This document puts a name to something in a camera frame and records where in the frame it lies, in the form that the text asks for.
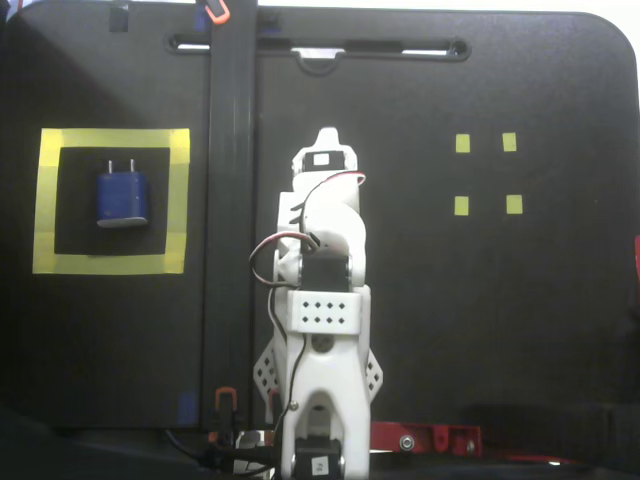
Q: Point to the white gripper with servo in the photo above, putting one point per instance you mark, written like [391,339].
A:
[323,159]

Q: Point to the blue white charger block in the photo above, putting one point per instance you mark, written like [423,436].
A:
[122,195]

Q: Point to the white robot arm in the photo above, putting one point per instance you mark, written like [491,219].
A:
[325,370]

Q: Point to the small yellow tape marker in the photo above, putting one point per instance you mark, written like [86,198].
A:
[514,204]
[462,143]
[461,205]
[509,142]

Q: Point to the orange black spring clamp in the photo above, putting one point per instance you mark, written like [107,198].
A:
[220,17]

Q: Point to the blue tape piece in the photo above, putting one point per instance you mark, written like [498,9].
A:
[187,407]
[200,20]

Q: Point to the yellow tape square outline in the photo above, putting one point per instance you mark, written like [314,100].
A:
[115,137]

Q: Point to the orange black base clamp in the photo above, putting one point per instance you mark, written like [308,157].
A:
[226,389]
[272,400]

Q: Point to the red metal angle bracket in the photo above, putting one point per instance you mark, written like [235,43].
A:
[430,435]

